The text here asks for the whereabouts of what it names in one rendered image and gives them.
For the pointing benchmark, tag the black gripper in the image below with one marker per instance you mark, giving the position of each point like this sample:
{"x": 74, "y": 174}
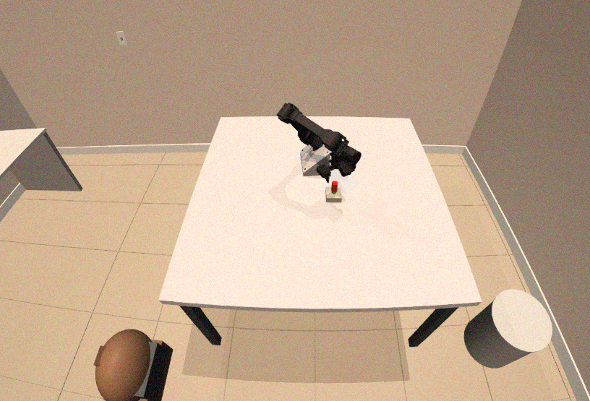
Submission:
{"x": 325, "y": 171}

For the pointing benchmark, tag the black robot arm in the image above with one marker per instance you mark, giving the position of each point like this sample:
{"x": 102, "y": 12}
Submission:
{"x": 312, "y": 134}

